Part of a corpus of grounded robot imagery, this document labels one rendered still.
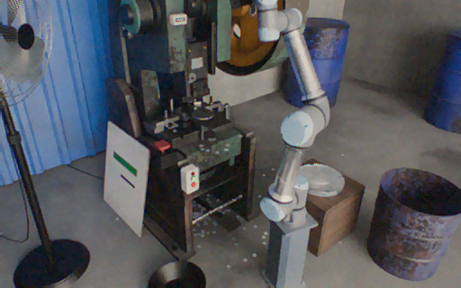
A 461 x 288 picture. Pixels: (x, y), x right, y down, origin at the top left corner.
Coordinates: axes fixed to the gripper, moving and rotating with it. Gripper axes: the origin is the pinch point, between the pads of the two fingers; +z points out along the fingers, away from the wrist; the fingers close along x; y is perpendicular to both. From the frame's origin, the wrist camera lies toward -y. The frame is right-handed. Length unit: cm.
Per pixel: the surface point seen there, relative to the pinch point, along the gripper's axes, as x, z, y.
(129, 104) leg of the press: -44, 44, -72
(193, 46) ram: -17.6, 25.1, -27.9
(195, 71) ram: -31, 28, -30
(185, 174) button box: -74, -3, -46
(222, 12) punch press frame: -5.0, 28.2, -9.2
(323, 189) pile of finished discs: -112, 14, 26
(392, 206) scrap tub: -116, -11, 53
